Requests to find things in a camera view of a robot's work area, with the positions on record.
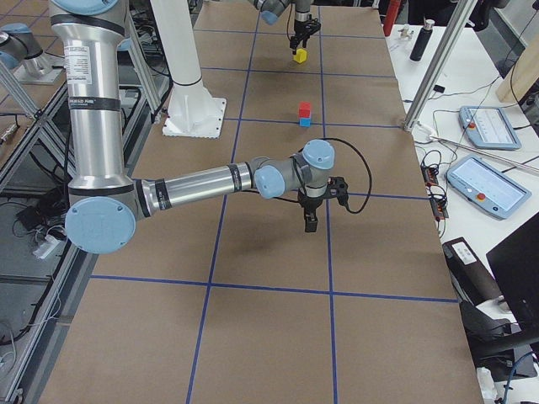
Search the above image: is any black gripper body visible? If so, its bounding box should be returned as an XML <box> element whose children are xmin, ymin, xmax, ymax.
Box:
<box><xmin>297</xmin><ymin>177</ymin><xmax>349</xmax><ymax>215</ymax></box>
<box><xmin>291</xmin><ymin>12</ymin><xmax>321</xmax><ymax>45</ymax></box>

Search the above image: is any yellow foam block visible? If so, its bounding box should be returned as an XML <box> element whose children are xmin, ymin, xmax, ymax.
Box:
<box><xmin>293</xmin><ymin>49</ymin><xmax>308</xmax><ymax>64</ymax></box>

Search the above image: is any red foam block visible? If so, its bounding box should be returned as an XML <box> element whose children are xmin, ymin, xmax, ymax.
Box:
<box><xmin>298</xmin><ymin>101</ymin><xmax>312</xmax><ymax>119</ymax></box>

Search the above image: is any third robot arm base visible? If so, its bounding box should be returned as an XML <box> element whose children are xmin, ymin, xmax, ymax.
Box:
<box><xmin>1</xmin><ymin>23</ymin><xmax>64</xmax><ymax>85</ymax></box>

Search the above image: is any red fire extinguisher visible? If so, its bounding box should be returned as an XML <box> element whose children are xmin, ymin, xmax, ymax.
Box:
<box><xmin>382</xmin><ymin>0</ymin><xmax>401</xmax><ymax>37</ymax></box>

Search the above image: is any orange circuit board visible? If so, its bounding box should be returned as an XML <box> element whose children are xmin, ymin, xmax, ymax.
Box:
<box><xmin>420</xmin><ymin>164</ymin><xmax>449</xmax><ymax>221</ymax></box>

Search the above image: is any black water bottle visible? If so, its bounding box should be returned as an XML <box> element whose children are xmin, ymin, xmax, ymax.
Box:
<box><xmin>409</xmin><ymin>19</ymin><xmax>435</xmax><ymax>61</ymax></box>

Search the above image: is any near teach pendant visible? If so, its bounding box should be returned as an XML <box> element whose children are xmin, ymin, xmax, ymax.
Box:
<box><xmin>446</xmin><ymin>155</ymin><xmax>532</xmax><ymax>220</ymax></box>

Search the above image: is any teach pendant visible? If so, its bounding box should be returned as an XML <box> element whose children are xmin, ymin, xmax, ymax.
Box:
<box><xmin>446</xmin><ymin>155</ymin><xmax>532</xmax><ymax>220</ymax></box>
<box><xmin>459</xmin><ymin>106</ymin><xmax>521</xmax><ymax>151</ymax></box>

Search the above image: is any far teach pendant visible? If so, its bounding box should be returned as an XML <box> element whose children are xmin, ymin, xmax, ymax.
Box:
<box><xmin>459</xmin><ymin>106</ymin><xmax>521</xmax><ymax>151</ymax></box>

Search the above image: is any black desktop device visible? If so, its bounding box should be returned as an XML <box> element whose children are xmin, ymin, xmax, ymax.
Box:
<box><xmin>442</xmin><ymin>237</ymin><xmax>502</xmax><ymax>306</ymax></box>

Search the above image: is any black monitor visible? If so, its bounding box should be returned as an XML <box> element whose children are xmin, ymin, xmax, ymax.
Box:
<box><xmin>487</xmin><ymin>221</ymin><xmax>538</xmax><ymax>327</ymax></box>

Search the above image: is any wooden plank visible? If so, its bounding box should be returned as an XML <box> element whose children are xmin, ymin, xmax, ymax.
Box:
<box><xmin>496</xmin><ymin>35</ymin><xmax>539</xmax><ymax>102</ymax></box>

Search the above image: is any white power strip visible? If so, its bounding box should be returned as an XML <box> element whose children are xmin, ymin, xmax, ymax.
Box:
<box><xmin>33</xmin><ymin>235</ymin><xmax>60</xmax><ymax>259</ymax></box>

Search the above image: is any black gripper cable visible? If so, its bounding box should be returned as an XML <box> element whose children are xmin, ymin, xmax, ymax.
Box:
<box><xmin>323</xmin><ymin>137</ymin><xmax>373</xmax><ymax>215</ymax></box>

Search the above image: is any white camera post base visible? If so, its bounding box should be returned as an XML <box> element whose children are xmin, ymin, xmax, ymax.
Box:
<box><xmin>151</xmin><ymin>0</ymin><xmax>227</xmax><ymax>139</ymax></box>

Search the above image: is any aluminium frame post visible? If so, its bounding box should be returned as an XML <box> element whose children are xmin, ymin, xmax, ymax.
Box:
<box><xmin>403</xmin><ymin>0</ymin><xmax>478</xmax><ymax>132</ymax></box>

